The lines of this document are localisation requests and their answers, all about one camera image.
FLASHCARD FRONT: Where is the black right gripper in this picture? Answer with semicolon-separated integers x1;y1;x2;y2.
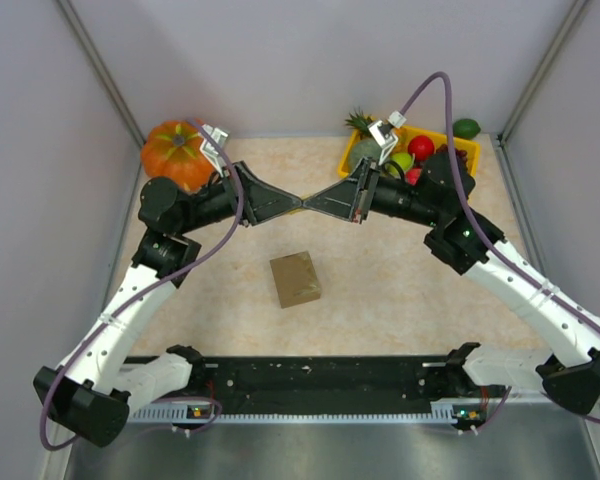
304;157;443;229

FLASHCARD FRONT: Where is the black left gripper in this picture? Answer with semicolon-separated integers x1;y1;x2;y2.
176;160;302;235

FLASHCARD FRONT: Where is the brown cardboard express box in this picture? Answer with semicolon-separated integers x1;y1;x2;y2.
270;251;322;309

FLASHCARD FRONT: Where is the yellow utility knife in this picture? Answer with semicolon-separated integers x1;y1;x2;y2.
288;195;312;215

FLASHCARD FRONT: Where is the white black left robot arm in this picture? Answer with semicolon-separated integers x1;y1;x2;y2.
33;162;302;451

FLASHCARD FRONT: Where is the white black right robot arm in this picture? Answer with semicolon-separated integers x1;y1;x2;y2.
303;152;600;416

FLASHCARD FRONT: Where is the green netted melon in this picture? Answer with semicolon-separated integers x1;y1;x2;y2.
347;138;382;173

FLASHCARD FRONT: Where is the green pear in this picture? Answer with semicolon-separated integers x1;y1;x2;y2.
386;152;414;179

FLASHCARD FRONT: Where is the red apple at front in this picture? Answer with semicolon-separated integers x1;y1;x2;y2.
405;168;422;186

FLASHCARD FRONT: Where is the red apple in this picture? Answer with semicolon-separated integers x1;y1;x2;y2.
405;168;422;186
407;135;436;162

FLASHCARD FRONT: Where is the small pineapple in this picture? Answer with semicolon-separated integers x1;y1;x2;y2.
345;108;375;140

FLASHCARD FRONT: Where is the orange pumpkin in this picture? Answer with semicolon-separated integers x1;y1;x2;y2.
140;121;214;192

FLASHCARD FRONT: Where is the yellow plastic tray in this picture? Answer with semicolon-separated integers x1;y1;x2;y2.
338;111;481;181

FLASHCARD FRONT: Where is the red apple at back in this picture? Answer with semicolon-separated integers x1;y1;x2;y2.
407;135;436;162

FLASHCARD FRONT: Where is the dark purple grape bunch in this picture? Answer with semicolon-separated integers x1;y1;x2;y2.
435;144;468;164

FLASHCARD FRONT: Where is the green lime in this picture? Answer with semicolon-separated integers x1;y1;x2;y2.
452;118;482;140

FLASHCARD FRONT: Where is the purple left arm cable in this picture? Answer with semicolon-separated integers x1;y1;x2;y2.
39;117;246;451

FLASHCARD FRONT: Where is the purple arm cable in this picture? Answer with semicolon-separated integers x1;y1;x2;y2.
399;71;600;426
39;117;246;451

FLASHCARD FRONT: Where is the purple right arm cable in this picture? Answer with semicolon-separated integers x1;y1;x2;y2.
399;71;600;426

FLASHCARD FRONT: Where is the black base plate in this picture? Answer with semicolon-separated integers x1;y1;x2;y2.
166;355;505;416

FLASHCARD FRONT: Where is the grey slotted cable duct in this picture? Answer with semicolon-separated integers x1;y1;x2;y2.
129;398;486;426

